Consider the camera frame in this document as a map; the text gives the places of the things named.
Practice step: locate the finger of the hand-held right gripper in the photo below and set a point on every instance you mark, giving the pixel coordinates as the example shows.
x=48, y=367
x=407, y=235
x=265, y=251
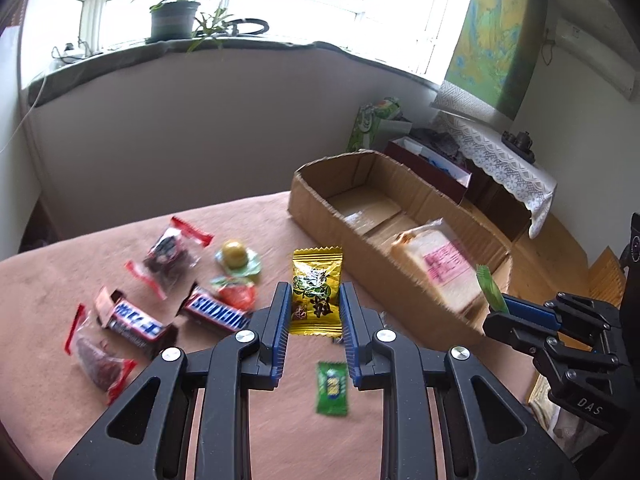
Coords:
x=505, y=327
x=530, y=310

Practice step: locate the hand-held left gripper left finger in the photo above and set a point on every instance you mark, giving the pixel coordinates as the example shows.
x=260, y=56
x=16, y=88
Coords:
x=280, y=330

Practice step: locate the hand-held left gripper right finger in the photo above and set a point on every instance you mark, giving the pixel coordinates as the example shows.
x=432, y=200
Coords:
x=350, y=340

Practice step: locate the green candy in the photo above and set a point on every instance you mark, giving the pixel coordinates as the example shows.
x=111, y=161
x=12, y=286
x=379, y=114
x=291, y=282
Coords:
x=487, y=285

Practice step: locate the green square snack packet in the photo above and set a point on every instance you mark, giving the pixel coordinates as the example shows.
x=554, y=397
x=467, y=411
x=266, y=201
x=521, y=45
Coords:
x=331, y=387

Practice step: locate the yellow snack packet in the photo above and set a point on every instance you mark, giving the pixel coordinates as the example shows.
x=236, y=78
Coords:
x=315, y=285

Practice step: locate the brown chocolate bar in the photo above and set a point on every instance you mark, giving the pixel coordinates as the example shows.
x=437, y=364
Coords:
x=215, y=307
x=132, y=320

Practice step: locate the cardboard box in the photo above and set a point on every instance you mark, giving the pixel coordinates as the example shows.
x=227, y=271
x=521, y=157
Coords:
x=325, y=210

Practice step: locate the clear red-edged dried fruit packet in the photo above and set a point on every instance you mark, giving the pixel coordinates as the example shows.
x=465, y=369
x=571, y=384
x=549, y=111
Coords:
x=97, y=360
x=167, y=255

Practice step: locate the yellow jelly cup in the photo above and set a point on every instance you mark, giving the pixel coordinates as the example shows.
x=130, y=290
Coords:
x=236, y=255

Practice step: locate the sliced bread packet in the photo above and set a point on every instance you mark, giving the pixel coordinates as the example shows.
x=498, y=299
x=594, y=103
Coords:
x=435, y=260

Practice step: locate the wooden cabinet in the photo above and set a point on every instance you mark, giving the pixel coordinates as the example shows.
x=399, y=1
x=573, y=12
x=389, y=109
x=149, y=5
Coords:
x=492, y=195

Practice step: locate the lace covered side table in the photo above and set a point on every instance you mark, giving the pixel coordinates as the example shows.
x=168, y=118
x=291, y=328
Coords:
x=500, y=160

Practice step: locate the dark ornament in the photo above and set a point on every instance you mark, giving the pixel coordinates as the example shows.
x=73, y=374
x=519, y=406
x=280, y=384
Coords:
x=520, y=142

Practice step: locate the dark red box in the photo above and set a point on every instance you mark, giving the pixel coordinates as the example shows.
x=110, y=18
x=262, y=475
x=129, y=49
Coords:
x=430, y=170

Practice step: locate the green plastic bag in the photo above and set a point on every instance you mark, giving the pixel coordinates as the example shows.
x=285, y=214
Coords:
x=367, y=122

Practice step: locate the dark grey windowsill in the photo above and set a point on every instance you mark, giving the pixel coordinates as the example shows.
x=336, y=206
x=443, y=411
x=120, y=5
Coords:
x=100, y=67

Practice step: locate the potted plant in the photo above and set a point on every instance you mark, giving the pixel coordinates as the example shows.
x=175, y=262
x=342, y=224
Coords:
x=172, y=17

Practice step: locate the wall poster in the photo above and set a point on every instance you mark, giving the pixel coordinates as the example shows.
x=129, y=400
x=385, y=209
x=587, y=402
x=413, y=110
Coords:
x=492, y=35

